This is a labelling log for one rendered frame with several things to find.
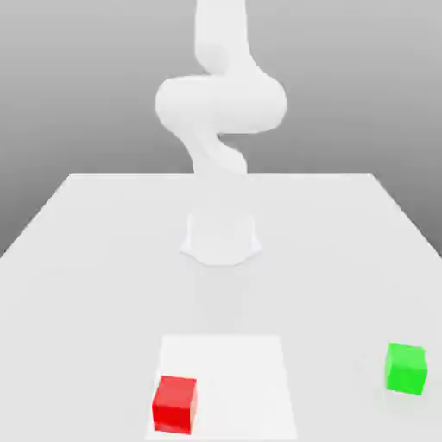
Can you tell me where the small red cube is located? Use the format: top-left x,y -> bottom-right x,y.
151,375 -> 199,435

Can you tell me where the small green cube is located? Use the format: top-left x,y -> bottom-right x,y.
384,342 -> 428,396

